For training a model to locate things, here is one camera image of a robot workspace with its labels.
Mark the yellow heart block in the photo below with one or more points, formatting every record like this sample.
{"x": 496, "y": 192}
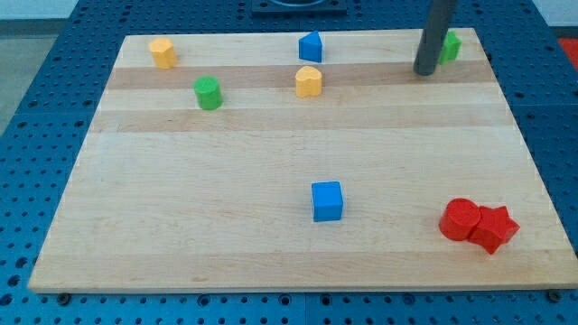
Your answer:
{"x": 308, "y": 82}

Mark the wooden board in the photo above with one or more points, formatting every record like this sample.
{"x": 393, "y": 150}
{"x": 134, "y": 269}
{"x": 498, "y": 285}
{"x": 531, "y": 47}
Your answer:
{"x": 166, "y": 197}

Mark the blue cube block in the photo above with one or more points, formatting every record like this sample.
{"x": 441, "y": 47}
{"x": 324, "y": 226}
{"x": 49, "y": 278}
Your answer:
{"x": 327, "y": 201}

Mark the green cylinder block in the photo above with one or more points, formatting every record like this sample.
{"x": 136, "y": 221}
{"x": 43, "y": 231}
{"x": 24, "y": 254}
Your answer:
{"x": 208, "y": 94}

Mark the blue triangle block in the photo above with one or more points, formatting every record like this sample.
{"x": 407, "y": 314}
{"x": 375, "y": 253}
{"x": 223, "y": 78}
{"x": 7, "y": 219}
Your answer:
{"x": 310, "y": 47}

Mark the yellow hexagon block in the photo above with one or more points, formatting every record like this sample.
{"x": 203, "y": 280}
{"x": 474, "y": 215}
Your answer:
{"x": 163, "y": 53}

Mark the red cylinder block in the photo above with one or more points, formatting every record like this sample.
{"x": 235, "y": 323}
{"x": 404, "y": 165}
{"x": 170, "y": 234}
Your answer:
{"x": 459, "y": 219}

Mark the green star block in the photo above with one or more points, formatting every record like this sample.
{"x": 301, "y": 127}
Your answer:
{"x": 451, "y": 48}

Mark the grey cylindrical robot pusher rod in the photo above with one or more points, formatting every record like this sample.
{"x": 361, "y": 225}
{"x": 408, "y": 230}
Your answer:
{"x": 437, "y": 23}

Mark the red star block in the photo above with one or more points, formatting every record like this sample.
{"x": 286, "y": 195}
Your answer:
{"x": 494, "y": 229}

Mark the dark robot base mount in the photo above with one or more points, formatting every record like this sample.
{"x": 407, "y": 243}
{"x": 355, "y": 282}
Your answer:
{"x": 269, "y": 7}

